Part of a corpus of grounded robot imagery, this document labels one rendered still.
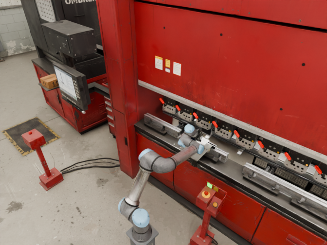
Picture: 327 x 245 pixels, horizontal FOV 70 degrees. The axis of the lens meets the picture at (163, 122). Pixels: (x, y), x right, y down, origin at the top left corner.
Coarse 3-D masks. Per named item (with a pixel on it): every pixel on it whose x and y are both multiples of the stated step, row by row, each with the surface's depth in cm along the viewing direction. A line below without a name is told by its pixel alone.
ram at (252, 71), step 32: (160, 32) 197; (192, 32) 177; (224, 32) 160; (256, 32) 147; (288, 32) 136; (320, 32) 126; (192, 64) 190; (224, 64) 171; (256, 64) 156; (288, 64) 143; (320, 64) 133; (192, 96) 206; (224, 96) 184; (256, 96) 166; (288, 96) 152; (320, 96) 140; (288, 128) 162; (320, 128) 148; (320, 160) 158
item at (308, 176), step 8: (168, 112) 278; (184, 120) 266; (200, 128) 257; (216, 136) 246; (232, 144) 237; (256, 144) 225; (248, 152) 228; (256, 152) 222; (264, 160) 220; (272, 160) 214; (280, 160) 209; (280, 168) 213; (288, 168) 208; (312, 168) 201; (304, 176) 201; (312, 176) 196; (320, 184) 196
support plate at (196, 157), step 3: (207, 144) 222; (186, 147) 218; (204, 147) 219; (207, 147) 219; (210, 147) 219; (204, 150) 215; (207, 150) 215; (204, 153) 212; (192, 156) 209; (195, 156) 209; (198, 156) 209; (201, 156) 209; (195, 159) 206; (198, 159) 206
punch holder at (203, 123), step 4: (200, 112) 208; (200, 116) 210; (204, 116) 207; (208, 116) 204; (212, 116) 202; (196, 120) 215; (204, 120) 209; (208, 120) 206; (212, 120) 206; (200, 124) 214; (204, 124) 212; (208, 124) 208; (212, 124) 212; (204, 128) 213; (208, 128) 210
